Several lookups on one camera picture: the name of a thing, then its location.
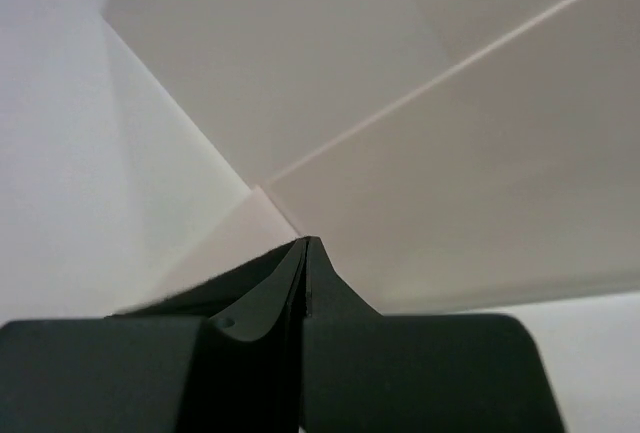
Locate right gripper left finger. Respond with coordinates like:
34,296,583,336
1,240,306,432

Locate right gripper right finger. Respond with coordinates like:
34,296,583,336
302,237,565,432

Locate black tank top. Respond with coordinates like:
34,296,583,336
109,240,296,318

